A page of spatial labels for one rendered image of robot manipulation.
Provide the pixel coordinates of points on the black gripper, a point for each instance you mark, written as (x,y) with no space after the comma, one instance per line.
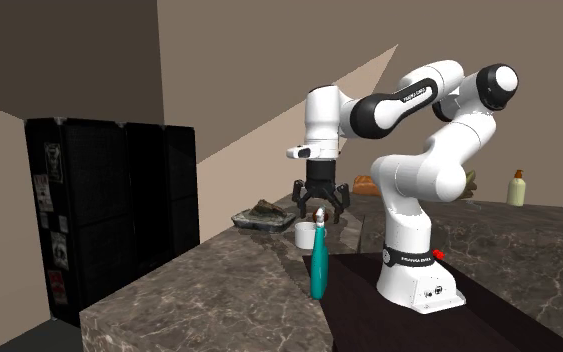
(321,175)

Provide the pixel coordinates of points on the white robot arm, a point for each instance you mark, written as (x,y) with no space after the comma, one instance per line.
(408,229)

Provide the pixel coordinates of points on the brown round object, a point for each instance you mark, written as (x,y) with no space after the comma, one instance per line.
(313,215)

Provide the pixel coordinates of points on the white cup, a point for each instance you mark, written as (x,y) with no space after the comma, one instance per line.
(304,236)

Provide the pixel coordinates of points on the orange-brown bread loaf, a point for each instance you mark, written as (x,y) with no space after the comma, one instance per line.
(365,186)

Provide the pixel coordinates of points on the brown rocky lump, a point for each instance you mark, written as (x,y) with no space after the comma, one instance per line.
(267,208)

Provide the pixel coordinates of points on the grey rectangular dish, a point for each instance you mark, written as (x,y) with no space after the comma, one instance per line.
(261,222)

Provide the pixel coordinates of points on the teal spray bottle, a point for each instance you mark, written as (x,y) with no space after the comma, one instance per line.
(319,265)

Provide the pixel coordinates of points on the dark robot stand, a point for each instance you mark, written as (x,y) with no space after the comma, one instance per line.
(359,317)

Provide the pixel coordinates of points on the green leafy object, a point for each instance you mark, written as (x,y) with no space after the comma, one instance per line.
(470,184)

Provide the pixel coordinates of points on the cream pump bottle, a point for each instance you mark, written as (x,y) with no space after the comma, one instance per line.
(516,191)

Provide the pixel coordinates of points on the black cabinet with stickers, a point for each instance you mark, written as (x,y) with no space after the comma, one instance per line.
(110,209)

